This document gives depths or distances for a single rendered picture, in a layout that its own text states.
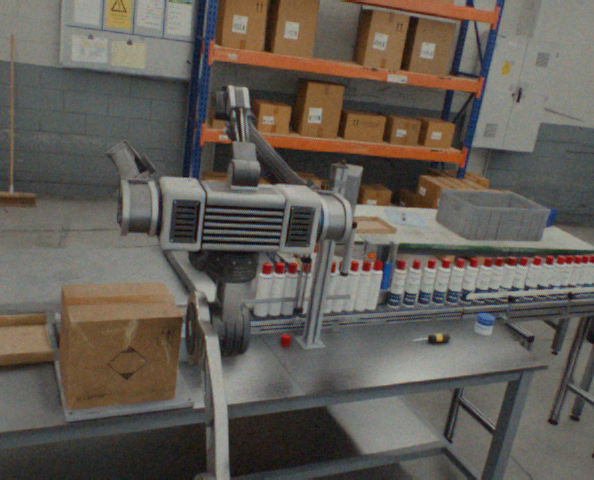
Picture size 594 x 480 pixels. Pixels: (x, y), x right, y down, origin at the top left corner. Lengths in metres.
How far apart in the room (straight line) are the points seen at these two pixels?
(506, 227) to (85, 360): 3.07
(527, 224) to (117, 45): 3.95
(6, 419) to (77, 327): 0.32
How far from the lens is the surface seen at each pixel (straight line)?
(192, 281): 2.72
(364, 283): 2.62
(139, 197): 1.61
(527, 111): 7.80
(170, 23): 6.49
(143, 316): 1.87
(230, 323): 1.74
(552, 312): 3.32
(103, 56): 6.47
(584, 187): 9.09
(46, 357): 2.22
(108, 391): 1.95
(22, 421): 1.97
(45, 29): 6.59
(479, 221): 4.23
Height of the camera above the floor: 1.95
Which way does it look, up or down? 18 degrees down
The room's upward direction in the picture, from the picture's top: 9 degrees clockwise
